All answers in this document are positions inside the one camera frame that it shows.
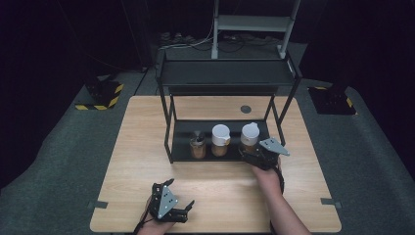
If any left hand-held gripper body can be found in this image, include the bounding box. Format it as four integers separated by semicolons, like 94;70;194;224
150;182;190;224

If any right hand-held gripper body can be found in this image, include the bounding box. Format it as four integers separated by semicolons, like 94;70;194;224
241;137;291;171

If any glass spice jar white lid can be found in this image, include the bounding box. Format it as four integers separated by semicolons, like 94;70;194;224
240;121;261;155
210;123;232;158

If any black metal shelf rack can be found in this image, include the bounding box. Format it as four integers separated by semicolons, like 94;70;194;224
156;52;302;165

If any person's right hand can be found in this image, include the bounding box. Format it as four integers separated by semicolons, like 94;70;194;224
250;159;286;198

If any person's left hand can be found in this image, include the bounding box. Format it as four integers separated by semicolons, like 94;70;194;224
136;200;175;235

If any grey tape piece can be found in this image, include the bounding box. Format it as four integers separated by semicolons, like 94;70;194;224
87;200;109;210
320;197;343;210

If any yellow black striped stand base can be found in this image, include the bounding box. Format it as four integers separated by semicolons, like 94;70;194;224
74;77;125;112
307;85;357;116

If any light grey metal stand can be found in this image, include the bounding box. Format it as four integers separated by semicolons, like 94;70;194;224
210;0;301;60

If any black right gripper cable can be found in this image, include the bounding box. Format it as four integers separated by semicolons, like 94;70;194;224
274;164;286;195

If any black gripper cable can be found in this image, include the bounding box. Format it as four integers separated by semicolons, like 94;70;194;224
131;211;155;235
274;164;286;195

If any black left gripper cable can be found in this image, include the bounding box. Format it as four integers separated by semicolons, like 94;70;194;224
131;211;155;235

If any white floor cable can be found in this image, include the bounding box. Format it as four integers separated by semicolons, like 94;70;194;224
159;19;219;51

